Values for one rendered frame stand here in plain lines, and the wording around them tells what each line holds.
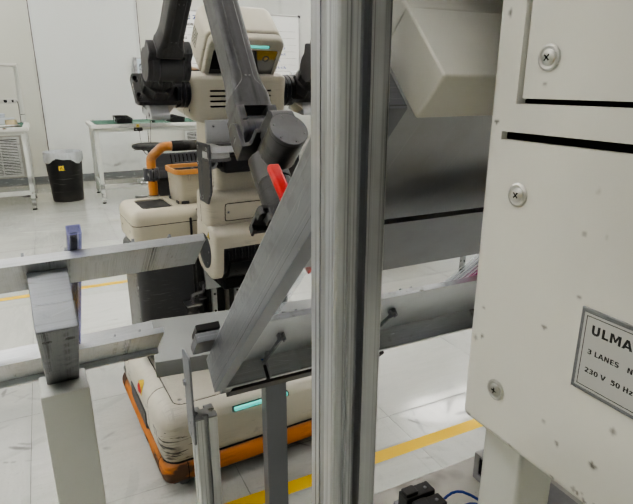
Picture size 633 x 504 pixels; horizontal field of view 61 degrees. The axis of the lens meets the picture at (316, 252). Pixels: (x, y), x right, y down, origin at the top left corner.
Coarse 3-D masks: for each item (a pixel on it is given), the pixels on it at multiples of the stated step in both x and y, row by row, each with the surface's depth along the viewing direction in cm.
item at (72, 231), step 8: (72, 232) 55; (80, 232) 55; (72, 240) 56; (80, 240) 56; (72, 248) 57; (80, 248) 58; (72, 288) 67; (80, 288) 68; (80, 296) 70; (80, 304) 73; (80, 312) 75; (80, 320) 78; (80, 328) 82; (80, 336) 85
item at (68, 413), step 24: (72, 384) 72; (48, 408) 70; (72, 408) 72; (48, 432) 71; (72, 432) 72; (96, 432) 74; (72, 456) 73; (96, 456) 75; (72, 480) 74; (96, 480) 76
